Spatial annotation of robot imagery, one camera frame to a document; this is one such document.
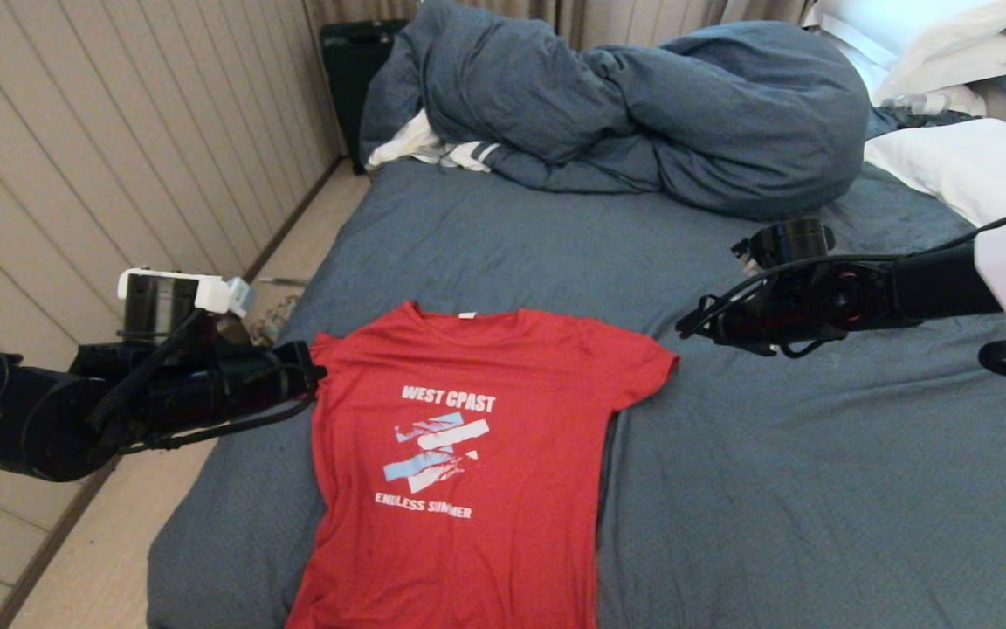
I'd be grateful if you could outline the red printed t-shirt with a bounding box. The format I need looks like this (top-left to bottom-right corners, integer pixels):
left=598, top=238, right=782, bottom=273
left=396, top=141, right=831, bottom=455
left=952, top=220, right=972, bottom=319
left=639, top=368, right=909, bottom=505
left=285, top=301, right=680, bottom=629

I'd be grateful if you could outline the patterned slipper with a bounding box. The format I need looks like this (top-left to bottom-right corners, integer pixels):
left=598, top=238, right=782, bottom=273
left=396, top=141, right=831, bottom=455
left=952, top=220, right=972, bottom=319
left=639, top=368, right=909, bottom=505
left=250, top=295, right=301, bottom=343

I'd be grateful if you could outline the crumpled blue duvet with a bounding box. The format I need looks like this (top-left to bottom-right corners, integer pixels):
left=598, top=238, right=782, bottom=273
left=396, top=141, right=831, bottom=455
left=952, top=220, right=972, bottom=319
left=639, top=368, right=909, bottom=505
left=360, top=2, right=871, bottom=221

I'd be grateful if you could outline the large white pillow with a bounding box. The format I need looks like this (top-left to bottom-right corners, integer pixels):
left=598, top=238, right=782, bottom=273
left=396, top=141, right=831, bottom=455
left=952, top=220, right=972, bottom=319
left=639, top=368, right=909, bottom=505
left=863, top=119, right=1006, bottom=230

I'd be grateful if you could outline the white striped garment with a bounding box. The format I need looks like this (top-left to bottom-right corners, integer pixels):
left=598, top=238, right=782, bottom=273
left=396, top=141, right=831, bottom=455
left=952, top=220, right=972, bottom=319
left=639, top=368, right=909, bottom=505
left=367, top=109, right=501, bottom=174

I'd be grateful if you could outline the black suitcase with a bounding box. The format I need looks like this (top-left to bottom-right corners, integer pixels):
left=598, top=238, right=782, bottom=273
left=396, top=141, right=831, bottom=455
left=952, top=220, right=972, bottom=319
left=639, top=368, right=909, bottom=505
left=321, top=22, right=412, bottom=176

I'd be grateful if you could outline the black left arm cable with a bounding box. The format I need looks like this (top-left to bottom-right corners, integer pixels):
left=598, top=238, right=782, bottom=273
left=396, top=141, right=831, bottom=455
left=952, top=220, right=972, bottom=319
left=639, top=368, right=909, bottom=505
left=0, top=310, right=329, bottom=455

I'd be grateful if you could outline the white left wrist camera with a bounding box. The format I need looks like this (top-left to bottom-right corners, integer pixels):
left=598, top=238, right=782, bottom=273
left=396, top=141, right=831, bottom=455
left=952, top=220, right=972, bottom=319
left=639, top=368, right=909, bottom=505
left=222, top=276, right=256, bottom=319

